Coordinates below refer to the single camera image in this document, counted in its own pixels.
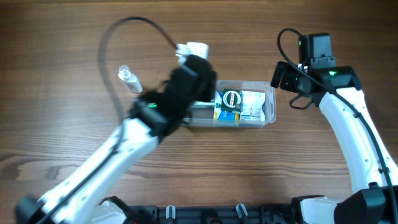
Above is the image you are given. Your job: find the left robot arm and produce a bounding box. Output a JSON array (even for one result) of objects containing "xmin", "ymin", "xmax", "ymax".
[{"xmin": 14, "ymin": 55, "xmax": 216, "ymax": 223}]

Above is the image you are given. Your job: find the white red medicine box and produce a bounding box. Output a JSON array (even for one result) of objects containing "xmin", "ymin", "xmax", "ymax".
[{"xmin": 191, "ymin": 101, "xmax": 215, "ymax": 109}]

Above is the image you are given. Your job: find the blue yellow VapoDrops box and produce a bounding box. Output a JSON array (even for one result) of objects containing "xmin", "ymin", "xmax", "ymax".
[{"xmin": 213, "ymin": 91, "xmax": 239, "ymax": 121}]

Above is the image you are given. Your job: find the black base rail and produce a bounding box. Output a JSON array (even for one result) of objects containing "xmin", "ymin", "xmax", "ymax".
[{"xmin": 93, "ymin": 195, "xmax": 326, "ymax": 224}]

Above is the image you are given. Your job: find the left black cable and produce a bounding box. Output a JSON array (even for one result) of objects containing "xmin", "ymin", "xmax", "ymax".
[{"xmin": 35, "ymin": 16, "xmax": 178, "ymax": 224}]

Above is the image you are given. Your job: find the dark green round-label box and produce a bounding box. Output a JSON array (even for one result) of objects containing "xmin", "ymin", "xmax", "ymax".
[{"xmin": 221, "ymin": 88, "xmax": 243, "ymax": 114}]

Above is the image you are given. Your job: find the small clear white bottle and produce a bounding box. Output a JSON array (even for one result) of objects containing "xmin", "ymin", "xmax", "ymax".
[{"xmin": 118, "ymin": 65, "xmax": 143, "ymax": 93}]

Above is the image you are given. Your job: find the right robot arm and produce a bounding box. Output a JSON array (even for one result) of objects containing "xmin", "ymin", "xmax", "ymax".
[{"xmin": 271, "ymin": 33, "xmax": 397, "ymax": 223}]

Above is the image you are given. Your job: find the clear plastic container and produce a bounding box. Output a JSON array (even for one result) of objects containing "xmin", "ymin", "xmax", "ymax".
[{"xmin": 185, "ymin": 80, "xmax": 276, "ymax": 128}]

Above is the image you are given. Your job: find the white Beiersdorf plaster box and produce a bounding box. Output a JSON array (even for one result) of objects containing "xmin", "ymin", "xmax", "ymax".
[{"xmin": 240, "ymin": 91, "xmax": 266, "ymax": 121}]

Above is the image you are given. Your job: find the black cable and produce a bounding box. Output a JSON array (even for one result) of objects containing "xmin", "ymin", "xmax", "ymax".
[
  {"xmin": 35, "ymin": 16, "xmax": 178, "ymax": 224},
  {"xmin": 277, "ymin": 27, "xmax": 398, "ymax": 224}
]

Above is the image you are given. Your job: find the right black cable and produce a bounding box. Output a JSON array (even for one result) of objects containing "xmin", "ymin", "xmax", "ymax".
[{"xmin": 277, "ymin": 27, "xmax": 398, "ymax": 224}]

